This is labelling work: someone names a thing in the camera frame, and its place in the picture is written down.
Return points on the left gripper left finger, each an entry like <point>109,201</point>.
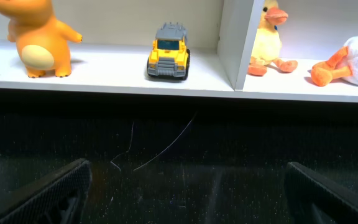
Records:
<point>36,199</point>

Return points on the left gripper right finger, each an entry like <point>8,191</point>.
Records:
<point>328,196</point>

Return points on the orange rubber toy figure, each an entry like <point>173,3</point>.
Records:
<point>39,37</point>

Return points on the grey and yellow toy truck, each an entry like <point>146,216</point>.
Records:
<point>168,56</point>

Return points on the white shelf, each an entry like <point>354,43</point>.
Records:
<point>110,68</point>

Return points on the yellow plush duck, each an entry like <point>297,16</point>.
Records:
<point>267,40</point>

